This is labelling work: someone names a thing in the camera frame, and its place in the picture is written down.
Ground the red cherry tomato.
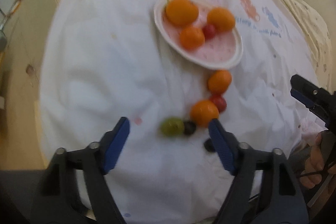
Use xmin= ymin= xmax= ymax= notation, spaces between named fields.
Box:
xmin=209 ymin=95 xmax=227 ymax=113
xmin=202 ymin=24 xmax=217 ymax=40

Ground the large orange with leaf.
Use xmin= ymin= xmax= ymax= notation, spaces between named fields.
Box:
xmin=165 ymin=0 xmax=199 ymax=27

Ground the small orange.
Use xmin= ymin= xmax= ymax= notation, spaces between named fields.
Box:
xmin=190 ymin=100 xmax=219 ymax=128
xmin=207 ymin=70 xmax=232 ymax=95
xmin=179 ymin=26 xmax=205 ymax=51

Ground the green lime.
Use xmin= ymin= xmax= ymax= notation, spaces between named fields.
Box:
xmin=160 ymin=117 xmax=185 ymax=136

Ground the person right hand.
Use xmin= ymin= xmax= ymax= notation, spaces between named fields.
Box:
xmin=299 ymin=132 xmax=325 ymax=189

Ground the white cartoon bedsheet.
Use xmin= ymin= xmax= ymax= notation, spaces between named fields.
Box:
xmin=40 ymin=0 xmax=319 ymax=223

